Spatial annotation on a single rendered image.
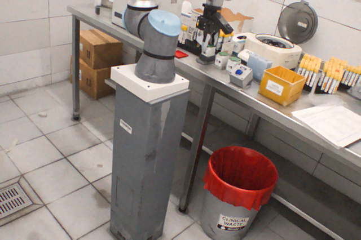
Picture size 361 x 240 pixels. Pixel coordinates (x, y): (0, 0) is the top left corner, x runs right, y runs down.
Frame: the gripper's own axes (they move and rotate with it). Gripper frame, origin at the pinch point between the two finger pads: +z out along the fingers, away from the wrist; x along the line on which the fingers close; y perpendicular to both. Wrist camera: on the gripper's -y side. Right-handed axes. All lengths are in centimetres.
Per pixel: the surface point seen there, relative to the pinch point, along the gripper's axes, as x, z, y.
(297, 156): -58, 63, -41
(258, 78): -5.2, 4.5, -25.5
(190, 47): -1.7, 3.6, 12.4
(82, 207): 52, 94, 24
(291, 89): 3.6, -1.7, -44.9
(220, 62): 0.9, 2.8, -8.4
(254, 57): -5.4, -3.5, -21.1
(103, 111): -14, 94, 104
